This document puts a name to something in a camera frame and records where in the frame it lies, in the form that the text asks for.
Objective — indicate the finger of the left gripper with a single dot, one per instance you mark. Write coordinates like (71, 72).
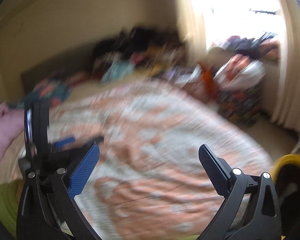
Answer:
(90, 142)
(61, 143)

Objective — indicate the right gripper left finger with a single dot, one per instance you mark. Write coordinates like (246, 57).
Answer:
(47, 207)

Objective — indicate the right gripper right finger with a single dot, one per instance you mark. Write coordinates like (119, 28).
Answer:
(250, 209)

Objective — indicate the yellow rimmed black trash bin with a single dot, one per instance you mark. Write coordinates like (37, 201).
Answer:
(285, 173)

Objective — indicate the green sleeve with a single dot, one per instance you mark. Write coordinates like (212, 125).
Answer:
(9, 202)

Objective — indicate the floral dark pillow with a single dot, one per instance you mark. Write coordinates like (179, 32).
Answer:
(52, 91)

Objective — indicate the orange white patterned bedspread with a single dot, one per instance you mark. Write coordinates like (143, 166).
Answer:
(148, 182)

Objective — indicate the light blue garment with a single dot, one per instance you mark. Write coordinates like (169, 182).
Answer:
(117, 71)

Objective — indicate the dinosaur print laundry basket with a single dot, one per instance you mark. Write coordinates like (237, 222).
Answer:
(241, 107)

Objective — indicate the pile of clothes on bed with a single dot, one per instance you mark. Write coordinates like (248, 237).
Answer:
(142, 46)

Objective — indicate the cream curtain right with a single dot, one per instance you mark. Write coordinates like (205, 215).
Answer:
(287, 107)

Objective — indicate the cream curtain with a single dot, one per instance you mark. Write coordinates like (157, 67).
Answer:
(191, 21)
(287, 107)

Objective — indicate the floral fabric bag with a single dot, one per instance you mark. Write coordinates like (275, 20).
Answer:
(190, 80)

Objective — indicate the white plastic bag with clothes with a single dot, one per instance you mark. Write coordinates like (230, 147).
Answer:
(239, 73)

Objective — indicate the orange plastic bag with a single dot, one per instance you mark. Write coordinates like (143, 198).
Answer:
(208, 82)

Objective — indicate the cream curtain left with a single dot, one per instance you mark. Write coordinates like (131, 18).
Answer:
(191, 21)

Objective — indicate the clothes on window sill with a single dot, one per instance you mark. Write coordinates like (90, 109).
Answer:
(266, 46)

